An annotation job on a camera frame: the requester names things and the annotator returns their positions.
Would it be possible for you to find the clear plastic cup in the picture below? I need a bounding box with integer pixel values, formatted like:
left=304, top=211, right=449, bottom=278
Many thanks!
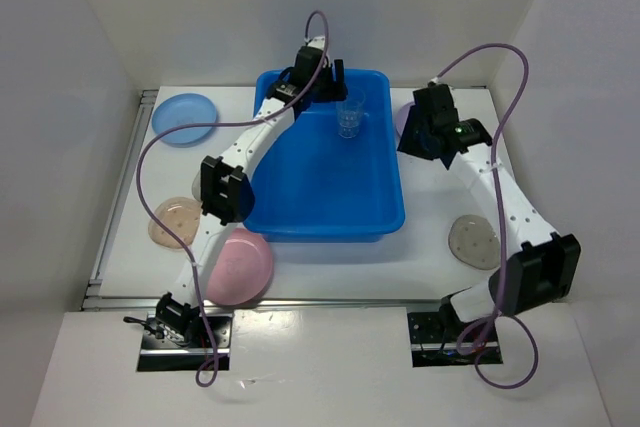
left=336, top=87, right=366, bottom=139

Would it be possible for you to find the purple round plate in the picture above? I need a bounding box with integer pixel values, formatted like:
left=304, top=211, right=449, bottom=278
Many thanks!
left=394, top=102, right=414, bottom=137

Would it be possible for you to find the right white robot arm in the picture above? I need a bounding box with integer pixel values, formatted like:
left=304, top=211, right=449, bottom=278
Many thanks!
left=398, top=84, right=581, bottom=340

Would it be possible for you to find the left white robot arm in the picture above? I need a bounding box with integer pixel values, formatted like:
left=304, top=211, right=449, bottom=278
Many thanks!
left=155, top=36, right=347, bottom=347

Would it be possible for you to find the blue plastic bin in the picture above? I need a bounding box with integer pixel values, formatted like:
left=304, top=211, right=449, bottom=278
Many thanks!
left=244, top=69, right=405, bottom=242

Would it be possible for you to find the grey glass plate right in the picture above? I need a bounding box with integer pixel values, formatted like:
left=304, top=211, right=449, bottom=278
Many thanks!
left=448, top=215, right=500, bottom=271

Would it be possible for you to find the light blue round plate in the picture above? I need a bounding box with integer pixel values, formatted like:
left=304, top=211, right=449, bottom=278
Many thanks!
left=151, top=93, right=218, bottom=147

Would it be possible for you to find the grey textured glass plate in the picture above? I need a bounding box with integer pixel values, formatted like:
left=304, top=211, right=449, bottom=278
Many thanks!
left=191, top=171, right=202, bottom=202

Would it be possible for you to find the beige textured glass plate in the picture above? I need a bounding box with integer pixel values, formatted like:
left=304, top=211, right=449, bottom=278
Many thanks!
left=148, top=197, right=201, bottom=250

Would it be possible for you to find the pink round plate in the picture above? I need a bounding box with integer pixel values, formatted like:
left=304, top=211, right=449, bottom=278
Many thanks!
left=205, top=228, right=274, bottom=306

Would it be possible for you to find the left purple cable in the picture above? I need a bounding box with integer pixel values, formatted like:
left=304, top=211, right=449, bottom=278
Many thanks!
left=134, top=10, right=332, bottom=388

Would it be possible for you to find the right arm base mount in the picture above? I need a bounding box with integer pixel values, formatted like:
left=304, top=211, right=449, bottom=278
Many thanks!
left=407, top=312, right=503, bottom=368

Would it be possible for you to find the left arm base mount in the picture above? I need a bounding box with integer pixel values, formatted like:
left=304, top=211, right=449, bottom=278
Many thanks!
left=123, top=294, right=233, bottom=372

